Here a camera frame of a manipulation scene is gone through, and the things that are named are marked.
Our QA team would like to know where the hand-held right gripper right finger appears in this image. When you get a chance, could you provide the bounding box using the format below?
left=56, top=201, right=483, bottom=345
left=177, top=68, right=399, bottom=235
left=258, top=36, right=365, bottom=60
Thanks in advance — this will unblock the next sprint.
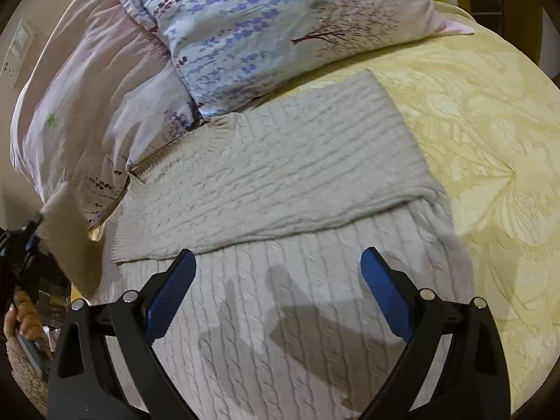
left=359, top=247, right=512, bottom=420

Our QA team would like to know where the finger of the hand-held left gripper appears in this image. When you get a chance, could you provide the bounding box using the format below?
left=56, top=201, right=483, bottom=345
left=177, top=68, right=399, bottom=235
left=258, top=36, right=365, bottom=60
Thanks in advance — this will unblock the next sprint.
left=24, top=212, right=44, bottom=254

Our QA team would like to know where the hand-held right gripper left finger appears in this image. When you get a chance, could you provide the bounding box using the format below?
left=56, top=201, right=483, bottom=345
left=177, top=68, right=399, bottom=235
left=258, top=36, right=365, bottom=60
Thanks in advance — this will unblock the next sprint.
left=47, top=248, right=197, bottom=420

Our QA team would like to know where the grey cable knit sweater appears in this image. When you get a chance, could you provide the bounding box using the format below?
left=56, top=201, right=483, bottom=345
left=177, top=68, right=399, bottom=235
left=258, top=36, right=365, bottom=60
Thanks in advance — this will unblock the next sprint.
left=41, top=69, right=477, bottom=420

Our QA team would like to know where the person's left hand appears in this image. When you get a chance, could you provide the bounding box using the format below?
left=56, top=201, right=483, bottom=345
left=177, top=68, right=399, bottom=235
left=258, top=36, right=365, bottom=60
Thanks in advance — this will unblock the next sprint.
left=3, top=291, right=51, bottom=353

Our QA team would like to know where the beige shaggy rug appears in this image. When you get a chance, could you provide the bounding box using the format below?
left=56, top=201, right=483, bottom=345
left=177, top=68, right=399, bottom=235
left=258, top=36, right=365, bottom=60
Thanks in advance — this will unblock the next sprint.
left=4, top=341, right=51, bottom=407

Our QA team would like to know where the pale pink floral pillow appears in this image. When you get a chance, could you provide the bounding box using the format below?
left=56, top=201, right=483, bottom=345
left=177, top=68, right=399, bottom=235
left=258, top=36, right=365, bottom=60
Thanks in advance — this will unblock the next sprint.
left=9, top=0, right=202, bottom=232

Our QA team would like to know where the yellow patterned bedsheet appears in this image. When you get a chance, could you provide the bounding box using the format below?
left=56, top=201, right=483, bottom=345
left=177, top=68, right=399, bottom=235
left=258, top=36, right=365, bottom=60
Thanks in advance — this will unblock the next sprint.
left=262, top=0, right=560, bottom=420

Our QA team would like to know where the lavender print pillow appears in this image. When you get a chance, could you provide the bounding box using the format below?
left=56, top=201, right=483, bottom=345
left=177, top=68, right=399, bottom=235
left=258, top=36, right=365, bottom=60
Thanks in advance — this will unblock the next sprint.
left=87, top=0, right=475, bottom=119

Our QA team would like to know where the wooden bed headboard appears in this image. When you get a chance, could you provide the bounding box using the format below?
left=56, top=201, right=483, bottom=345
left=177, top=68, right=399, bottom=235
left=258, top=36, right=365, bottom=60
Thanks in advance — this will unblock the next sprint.
left=450, top=0, right=560, bottom=79

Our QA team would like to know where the white wall socket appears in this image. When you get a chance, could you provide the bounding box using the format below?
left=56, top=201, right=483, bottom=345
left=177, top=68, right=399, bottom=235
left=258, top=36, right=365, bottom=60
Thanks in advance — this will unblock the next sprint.
left=2, top=55, right=27, bottom=88

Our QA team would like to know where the white wall switch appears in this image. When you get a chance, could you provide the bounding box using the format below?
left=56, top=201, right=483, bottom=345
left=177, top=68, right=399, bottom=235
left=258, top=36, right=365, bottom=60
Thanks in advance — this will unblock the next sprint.
left=11, top=20, right=36, bottom=55

